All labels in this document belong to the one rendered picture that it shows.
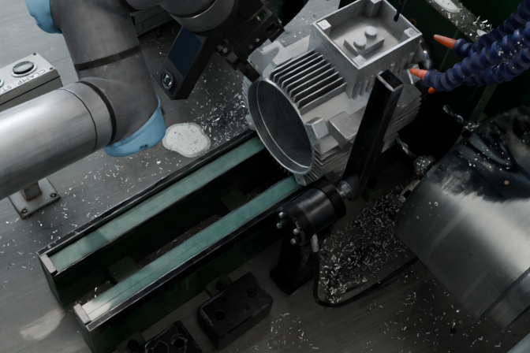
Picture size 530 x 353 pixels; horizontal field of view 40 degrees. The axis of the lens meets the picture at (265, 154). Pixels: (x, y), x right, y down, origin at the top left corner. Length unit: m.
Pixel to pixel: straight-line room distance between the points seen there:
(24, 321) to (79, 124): 0.50
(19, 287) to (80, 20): 0.54
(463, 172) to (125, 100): 0.42
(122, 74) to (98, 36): 0.05
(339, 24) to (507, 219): 0.37
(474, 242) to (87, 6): 0.53
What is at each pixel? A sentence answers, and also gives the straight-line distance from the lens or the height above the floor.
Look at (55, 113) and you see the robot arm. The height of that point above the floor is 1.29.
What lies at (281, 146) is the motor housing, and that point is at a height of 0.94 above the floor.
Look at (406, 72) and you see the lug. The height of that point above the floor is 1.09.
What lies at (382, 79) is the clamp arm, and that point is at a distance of 0.85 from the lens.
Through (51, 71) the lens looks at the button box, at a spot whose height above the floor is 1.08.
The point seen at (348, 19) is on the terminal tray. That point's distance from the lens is 1.09.
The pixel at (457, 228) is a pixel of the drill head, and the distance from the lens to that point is 0.94.
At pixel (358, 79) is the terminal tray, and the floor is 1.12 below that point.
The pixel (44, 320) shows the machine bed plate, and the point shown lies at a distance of 1.17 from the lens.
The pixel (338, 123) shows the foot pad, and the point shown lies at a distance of 1.02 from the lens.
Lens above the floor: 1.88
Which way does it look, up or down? 56 degrees down
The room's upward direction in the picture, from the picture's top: 9 degrees clockwise
